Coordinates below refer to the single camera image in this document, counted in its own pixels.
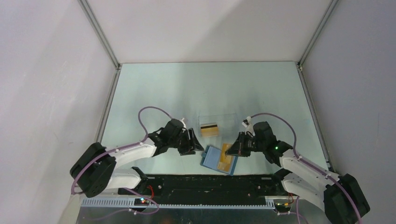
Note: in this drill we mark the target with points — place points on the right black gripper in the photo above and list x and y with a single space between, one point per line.
237 148

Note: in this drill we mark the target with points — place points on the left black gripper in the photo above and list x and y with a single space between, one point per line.
191 144

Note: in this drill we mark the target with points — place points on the blue card holder wallet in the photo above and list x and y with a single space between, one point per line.
210 159

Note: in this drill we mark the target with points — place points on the clear acrylic box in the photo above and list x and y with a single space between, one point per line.
227 123

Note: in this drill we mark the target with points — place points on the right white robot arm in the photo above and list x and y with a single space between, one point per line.
340 197

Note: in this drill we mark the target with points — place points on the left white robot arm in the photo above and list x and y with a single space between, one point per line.
99 169

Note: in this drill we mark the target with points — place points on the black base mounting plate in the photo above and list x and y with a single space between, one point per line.
217 190

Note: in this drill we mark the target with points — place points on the left aluminium frame rail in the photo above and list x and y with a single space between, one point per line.
107 92

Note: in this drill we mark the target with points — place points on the aluminium frame rail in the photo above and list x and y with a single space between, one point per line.
107 92
300 64

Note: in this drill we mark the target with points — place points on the right aluminium frame rail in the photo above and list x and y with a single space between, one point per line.
300 64

